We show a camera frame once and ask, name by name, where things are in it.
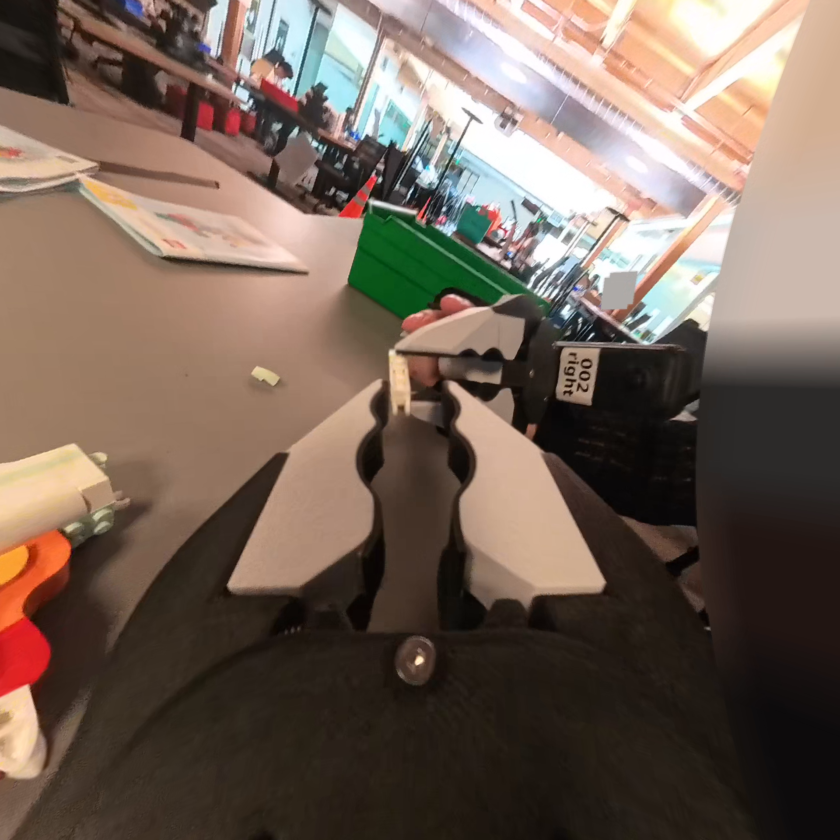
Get orange traffic cone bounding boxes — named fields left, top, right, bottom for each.
left=338, top=174, right=379, bottom=219

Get stacked green plastic bins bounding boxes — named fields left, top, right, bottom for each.
left=346, top=200, right=552, bottom=322

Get instruction booklet with yellow corner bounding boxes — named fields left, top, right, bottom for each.
left=79, top=177, right=309, bottom=274

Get black panel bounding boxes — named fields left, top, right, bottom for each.
left=0, top=0, right=70, bottom=106

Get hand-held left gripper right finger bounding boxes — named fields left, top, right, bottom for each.
left=438, top=379, right=607, bottom=611

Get black office chair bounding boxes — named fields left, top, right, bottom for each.
left=545, top=420, right=700, bottom=526

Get colourful toy brick model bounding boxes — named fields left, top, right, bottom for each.
left=0, top=444, right=131, bottom=781

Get dark narrow strip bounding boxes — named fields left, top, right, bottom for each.
left=97, top=159, right=221, bottom=190

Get person's right hand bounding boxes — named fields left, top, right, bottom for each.
left=402, top=294, right=488, bottom=336

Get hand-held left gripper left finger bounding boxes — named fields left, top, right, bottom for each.
left=226, top=379, right=395, bottom=598

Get long brown table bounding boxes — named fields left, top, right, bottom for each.
left=66, top=13, right=253, bottom=142

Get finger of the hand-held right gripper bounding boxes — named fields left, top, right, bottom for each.
left=395, top=295, right=527, bottom=363
left=410, top=357, right=519, bottom=431

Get white toy brick plate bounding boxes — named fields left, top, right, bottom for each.
left=388, top=350, right=413, bottom=416

